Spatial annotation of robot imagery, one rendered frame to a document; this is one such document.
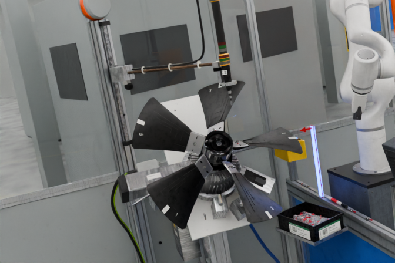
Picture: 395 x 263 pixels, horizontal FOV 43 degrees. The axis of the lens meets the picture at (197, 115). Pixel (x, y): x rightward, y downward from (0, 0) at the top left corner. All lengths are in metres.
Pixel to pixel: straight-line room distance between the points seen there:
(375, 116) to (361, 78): 0.34
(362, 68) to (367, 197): 0.58
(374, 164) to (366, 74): 0.51
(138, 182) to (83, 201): 0.71
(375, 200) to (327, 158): 0.96
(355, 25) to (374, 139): 0.53
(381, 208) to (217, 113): 0.79
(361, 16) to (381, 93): 0.37
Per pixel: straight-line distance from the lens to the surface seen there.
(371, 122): 2.28
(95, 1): 2.52
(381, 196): 2.25
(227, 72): 2.05
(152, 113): 2.11
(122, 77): 2.43
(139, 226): 2.70
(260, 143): 2.11
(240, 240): 3.05
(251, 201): 1.98
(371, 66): 1.94
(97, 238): 2.85
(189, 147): 2.11
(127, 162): 2.60
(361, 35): 2.03
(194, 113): 2.43
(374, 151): 2.31
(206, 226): 2.19
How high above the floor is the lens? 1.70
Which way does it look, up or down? 10 degrees down
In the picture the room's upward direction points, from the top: 10 degrees counter-clockwise
